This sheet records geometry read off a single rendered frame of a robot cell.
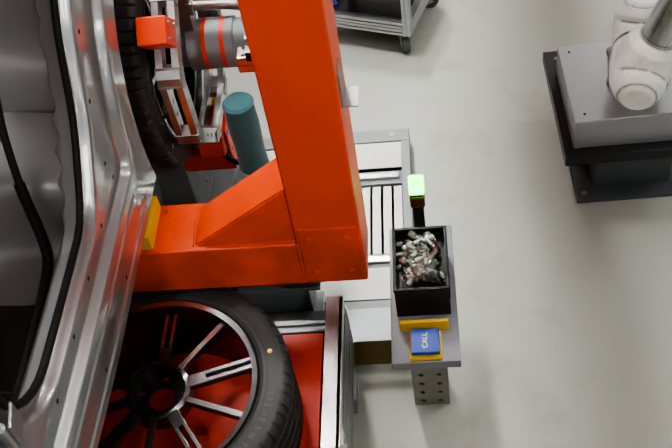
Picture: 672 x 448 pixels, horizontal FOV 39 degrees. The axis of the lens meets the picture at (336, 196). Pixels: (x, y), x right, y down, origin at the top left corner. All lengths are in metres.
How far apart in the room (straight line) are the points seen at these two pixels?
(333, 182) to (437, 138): 1.37
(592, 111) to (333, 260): 1.02
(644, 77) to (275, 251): 1.13
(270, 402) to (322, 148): 0.63
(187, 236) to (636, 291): 1.41
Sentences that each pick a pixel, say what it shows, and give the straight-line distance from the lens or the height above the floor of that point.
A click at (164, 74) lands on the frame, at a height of 0.97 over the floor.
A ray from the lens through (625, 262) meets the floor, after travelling 3.13.
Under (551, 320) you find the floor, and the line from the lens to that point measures 2.98.
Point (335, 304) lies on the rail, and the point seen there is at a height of 0.39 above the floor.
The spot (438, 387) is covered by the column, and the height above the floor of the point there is 0.09.
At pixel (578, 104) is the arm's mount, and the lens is 3.00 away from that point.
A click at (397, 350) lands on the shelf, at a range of 2.39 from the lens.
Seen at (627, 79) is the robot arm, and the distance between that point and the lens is 2.77.
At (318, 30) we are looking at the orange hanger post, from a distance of 1.85.
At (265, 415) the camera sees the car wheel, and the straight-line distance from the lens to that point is 2.28.
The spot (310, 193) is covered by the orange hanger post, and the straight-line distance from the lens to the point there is 2.18.
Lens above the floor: 2.47
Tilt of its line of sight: 48 degrees down
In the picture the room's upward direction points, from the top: 11 degrees counter-clockwise
